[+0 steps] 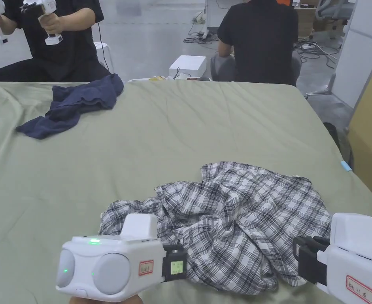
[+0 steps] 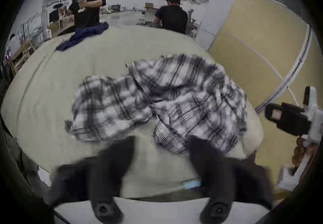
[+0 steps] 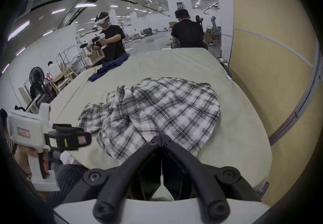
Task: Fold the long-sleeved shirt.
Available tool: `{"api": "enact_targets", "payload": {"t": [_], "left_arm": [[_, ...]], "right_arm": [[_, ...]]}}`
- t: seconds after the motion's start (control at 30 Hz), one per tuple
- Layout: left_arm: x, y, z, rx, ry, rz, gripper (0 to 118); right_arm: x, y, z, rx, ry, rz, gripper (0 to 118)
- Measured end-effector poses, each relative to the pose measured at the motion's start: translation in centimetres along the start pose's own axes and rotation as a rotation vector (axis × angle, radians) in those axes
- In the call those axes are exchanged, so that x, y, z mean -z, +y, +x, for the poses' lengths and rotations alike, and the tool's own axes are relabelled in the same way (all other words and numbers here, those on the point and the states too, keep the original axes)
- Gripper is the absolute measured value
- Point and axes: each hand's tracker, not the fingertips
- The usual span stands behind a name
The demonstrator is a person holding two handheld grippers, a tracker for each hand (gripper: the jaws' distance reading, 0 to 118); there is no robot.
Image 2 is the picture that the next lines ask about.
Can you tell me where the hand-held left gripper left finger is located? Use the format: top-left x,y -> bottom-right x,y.
50,136 -> 136,223

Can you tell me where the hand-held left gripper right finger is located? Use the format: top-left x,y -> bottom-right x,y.
187,135 -> 275,223

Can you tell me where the black and white plaid shirt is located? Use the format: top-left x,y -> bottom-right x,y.
64,53 -> 249,155

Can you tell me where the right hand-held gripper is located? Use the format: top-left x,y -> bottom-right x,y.
264,86 -> 323,191

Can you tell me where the person's right hand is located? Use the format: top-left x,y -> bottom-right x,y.
292,137 -> 319,168

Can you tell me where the dark blue shirt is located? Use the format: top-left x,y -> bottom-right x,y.
56,22 -> 109,52

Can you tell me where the bed with beige sheet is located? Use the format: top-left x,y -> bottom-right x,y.
0,25 -> 264,200

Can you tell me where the wooden rack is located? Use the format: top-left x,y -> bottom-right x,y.
10,41 -> 36,75

